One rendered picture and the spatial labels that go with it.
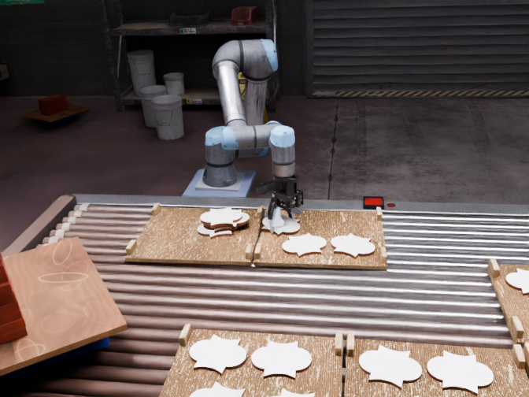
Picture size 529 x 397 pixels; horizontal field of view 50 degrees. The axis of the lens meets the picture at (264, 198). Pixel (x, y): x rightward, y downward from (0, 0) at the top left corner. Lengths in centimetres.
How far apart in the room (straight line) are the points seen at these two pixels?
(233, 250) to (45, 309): 62
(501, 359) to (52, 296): 113
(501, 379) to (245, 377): 59
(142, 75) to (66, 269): 496
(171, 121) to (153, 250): 370
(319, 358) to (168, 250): 69
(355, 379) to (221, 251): 68
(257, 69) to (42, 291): 109
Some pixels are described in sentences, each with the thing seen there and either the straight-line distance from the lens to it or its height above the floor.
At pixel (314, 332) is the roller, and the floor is 91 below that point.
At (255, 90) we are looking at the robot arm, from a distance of 222.
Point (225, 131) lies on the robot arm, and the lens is 186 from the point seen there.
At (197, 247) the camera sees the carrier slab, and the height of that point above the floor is 94.
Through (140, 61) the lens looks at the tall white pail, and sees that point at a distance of 648.
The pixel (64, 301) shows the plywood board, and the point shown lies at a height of 104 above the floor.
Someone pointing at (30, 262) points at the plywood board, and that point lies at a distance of 177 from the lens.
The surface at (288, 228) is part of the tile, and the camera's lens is 193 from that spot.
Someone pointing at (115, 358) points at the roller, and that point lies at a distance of 154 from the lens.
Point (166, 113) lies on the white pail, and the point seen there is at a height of 27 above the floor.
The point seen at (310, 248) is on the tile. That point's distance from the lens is 182.
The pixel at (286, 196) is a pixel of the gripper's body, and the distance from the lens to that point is 185.
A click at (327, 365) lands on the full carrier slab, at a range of 142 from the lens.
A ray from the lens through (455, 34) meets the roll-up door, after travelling 655.
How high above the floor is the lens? 190
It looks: 27 degrees down
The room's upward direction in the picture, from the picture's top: 3 degrees counter-clockwise
